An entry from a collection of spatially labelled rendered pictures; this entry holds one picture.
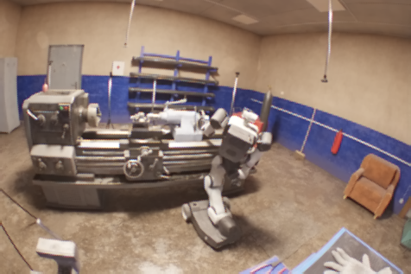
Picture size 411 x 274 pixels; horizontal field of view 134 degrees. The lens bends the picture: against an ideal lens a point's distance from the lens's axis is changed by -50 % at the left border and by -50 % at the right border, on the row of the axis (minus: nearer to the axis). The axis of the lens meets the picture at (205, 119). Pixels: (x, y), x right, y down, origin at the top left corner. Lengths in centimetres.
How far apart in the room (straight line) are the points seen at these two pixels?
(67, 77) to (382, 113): 745
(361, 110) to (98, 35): 655
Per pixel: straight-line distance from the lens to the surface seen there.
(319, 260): 58
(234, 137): 128
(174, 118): 204
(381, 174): 389
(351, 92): 443
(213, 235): 190
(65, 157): 192
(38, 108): 201
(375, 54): 448
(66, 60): 527
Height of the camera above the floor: 166
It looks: 15 degrees down
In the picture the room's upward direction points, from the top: 9 degrees clockwise
